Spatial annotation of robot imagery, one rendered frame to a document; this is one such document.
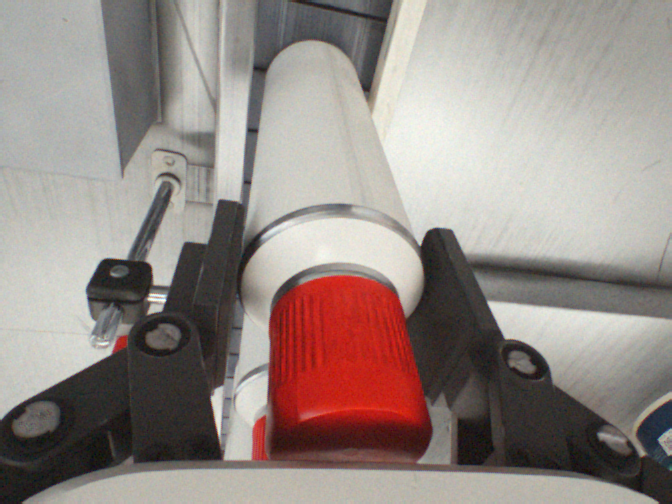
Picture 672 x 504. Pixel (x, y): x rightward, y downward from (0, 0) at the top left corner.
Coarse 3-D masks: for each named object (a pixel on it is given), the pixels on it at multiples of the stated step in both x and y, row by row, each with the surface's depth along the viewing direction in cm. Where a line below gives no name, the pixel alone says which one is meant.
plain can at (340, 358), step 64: (320, 64) 19; (320, 128) 14; (256, 192) 13; (320, 192) 11; (384, 192) 12; (256, 256) 11; (320, 256) 10; (384, 256) 10; (256, 320) 12; (320, 320) 9; (384, 320) 9; (320, 384) 8; (384, 384) 8; (320, 448) 8; (384, 448) 8
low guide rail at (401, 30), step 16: (400, 0) 21; (416, 0) 20; (400, 16) 21; (416, 16) 21; (400, 32) 21; (416, 32) 21; (384, 48) 23; (400, 48) 22; (384, 64) 22; (400, 64) 22; (384, 80) 23; (400, 80) 23; (384, 96) 23; (384, 112) 24; (384, 128) 24
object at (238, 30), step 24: (240, 0) 16; (240, 24) 16; (240, 48) 17; (240, 72) 17; (240, 96) 18; (240, 120) 19; (240, 144) 19; (240, 168) 20; (216, 192) 21; (240, 192) 21; (216, 408) 33
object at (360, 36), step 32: (288, 0) 23; (320, 0) 23; (352, 0) 23; (384, 0) 23; (256, 32) 24; (288, 32) 24; (320, 32) 24; (352, 32) 24; (384, 32) 24; (256, 64) 25; (256, 96) 26; (256, 128) 27; (224, 416) 49; (224, 448) 53
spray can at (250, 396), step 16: (256, 336) 19; (240, 352) 20; (256, 352) 18; (240, 368) 19; (256, 368) 18; (240, 384) 18; (256, 384) 17; (240, 400) 18; (256, 400) 17; (240, 416) 19; (256, 416) 18; (256, 432) 17; (256, 448) 16
